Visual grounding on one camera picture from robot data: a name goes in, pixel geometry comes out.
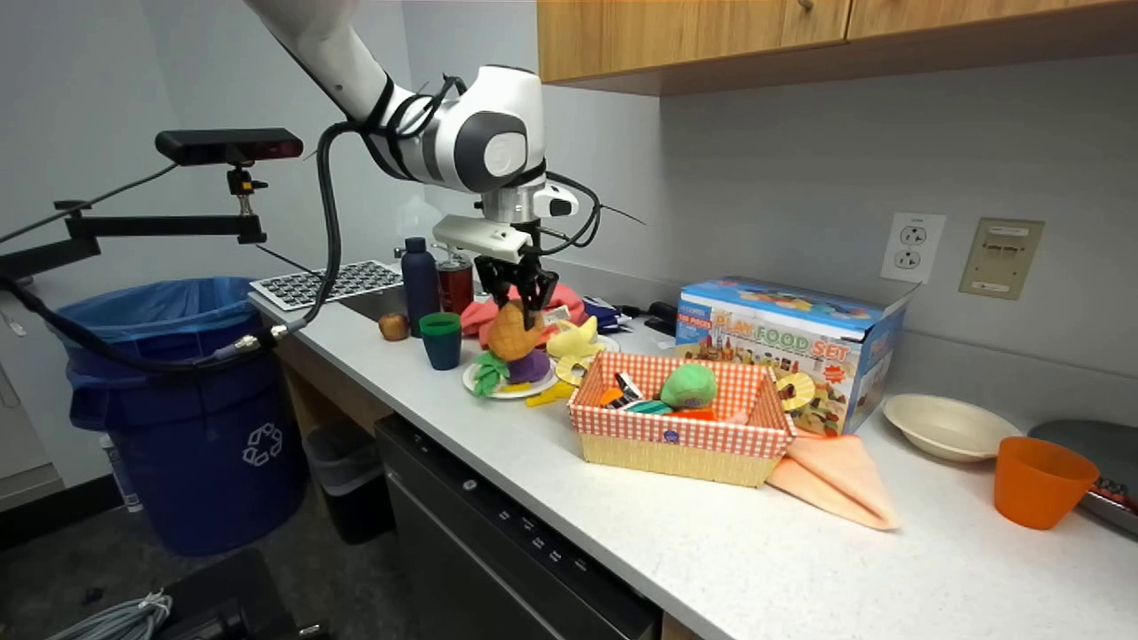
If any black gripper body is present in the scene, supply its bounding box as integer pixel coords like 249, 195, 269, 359
474, 247, 562, 303

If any orange pineapple plush toy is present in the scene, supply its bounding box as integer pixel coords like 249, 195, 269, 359
467, 297, 559, 400

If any yellow plush toy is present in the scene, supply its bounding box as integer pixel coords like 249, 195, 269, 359
545, 313, 603, 384

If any purple plush ball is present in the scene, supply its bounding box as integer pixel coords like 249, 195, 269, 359
506, 346, 553, 386

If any yellow toy fry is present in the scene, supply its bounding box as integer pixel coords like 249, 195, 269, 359
524, 375, 581, 411

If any green plush toy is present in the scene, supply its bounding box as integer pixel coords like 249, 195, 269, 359
658, 359, 722, 411

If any red checkered basket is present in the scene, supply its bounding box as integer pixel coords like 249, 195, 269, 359
566, 352, 800, 489

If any blue toy food box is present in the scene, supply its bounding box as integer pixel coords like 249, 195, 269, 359
671, 278, 911, 436

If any pink cloth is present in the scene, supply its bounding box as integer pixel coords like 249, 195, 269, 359
458, 281, 589, 342

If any dark red cup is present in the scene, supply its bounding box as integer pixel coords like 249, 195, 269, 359
437, 258, 480, 321

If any dark blue cloth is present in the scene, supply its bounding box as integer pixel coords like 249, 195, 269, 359
581, 295, 634, 336

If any green cup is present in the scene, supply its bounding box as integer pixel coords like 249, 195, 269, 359
416, 309, 467, 374

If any dark blue bottle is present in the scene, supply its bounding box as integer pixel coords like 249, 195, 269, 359
399, 234, 445, 329

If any white round plate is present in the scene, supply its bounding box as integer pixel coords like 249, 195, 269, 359
458, 352, 562, 406

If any gray slotted drying rack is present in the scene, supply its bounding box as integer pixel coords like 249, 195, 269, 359
245, 255, 408, 321

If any small black trash can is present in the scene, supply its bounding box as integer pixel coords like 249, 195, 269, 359
302, 424, 399, 549

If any black under-counter appliance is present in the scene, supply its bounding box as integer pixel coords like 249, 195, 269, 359
372, 411, 660, 640

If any orange cloth napkin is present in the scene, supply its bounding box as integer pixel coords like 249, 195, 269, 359
786, 428, 899, 525
764, 454, 899, 537

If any blue recycling bin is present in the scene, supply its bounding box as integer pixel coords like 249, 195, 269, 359
52, 275, 316, 563

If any round shallow bowl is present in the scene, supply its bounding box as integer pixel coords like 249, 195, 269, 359
882, 390, 1024, 466

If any gray crumpled bag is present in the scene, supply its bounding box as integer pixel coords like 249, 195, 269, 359
45, 591, 178, 640

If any orange plastic cup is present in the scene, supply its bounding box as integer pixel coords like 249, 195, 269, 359
991, 435, 1102, 533

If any black cooktop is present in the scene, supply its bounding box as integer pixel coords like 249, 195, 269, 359
1026, 415, 1138, 545

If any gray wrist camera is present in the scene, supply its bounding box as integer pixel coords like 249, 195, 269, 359
429, 211, 540, 268

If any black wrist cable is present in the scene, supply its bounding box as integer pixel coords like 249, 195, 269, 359
537, 169, 649, 258

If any thick black robot hose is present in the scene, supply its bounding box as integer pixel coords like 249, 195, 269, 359
0, 76, 469, 384

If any yellow plush ring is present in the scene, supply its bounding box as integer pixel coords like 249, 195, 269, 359
771, 370, 822, 415

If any wooden wall cabinet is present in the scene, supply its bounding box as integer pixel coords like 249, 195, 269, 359
533, 0, 1138, 101

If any stereo camera bar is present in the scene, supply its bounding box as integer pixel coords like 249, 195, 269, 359
153, 125, 306, 169

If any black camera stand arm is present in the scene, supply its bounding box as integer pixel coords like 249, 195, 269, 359
0, 165, 272, 289

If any white wall outlet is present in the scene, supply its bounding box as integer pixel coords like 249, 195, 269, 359
877, 211, 948, 289

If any beige wall switch plate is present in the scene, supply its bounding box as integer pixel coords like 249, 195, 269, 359
958, 213, 1049, 303

